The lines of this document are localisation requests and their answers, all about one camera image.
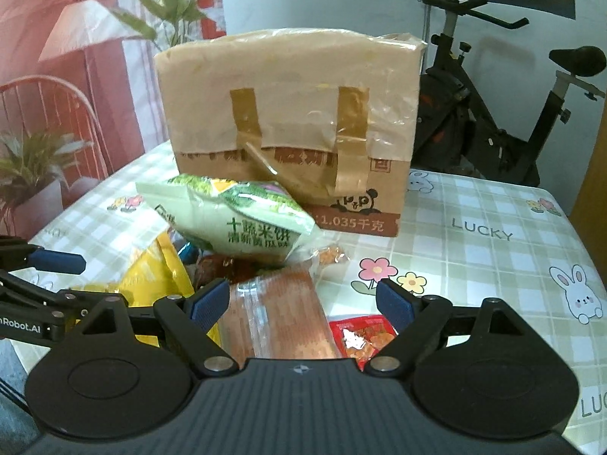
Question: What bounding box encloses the printed wall cloth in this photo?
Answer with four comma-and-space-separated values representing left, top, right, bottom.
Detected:
0, 0, 226, 247

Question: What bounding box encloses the small clear orange snack packet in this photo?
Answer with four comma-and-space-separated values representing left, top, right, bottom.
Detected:
303, 242, 349, 278

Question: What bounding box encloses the dark red snack packet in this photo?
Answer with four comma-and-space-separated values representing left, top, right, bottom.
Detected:
194, 252, 242, 290

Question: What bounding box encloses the green rice cracker packet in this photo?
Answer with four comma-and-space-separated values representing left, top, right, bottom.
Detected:
135, 174, 318, 259

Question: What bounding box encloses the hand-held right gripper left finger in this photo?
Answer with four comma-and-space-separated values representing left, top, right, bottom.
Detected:
73, 279, 236, 376

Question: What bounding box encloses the orange wafer packet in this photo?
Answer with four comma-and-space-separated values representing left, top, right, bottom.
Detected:
223, 263, 344, 361

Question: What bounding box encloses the checked tablecloth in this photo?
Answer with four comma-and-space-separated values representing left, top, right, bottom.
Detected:
14, 140, 607, 437

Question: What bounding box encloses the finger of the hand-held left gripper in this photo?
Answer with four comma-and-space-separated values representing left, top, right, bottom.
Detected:
0, 269, 131, 323
0, 236, 87, 276

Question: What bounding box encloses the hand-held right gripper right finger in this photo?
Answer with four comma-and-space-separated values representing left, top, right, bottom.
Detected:
366, 279, 528, 375

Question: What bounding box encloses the black exercise bike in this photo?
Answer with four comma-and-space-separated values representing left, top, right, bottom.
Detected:
389, 0, 607, 188

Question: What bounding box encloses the blue snack packet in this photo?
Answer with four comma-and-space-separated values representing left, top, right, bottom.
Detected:
173, 242, 200, 264

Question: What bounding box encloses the plastic-wrapped cardboard box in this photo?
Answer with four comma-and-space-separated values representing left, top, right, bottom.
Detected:
156, 27, 428, 238

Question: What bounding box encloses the yellow snack packet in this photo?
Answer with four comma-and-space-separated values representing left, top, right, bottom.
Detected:
71, 232, 223, 347

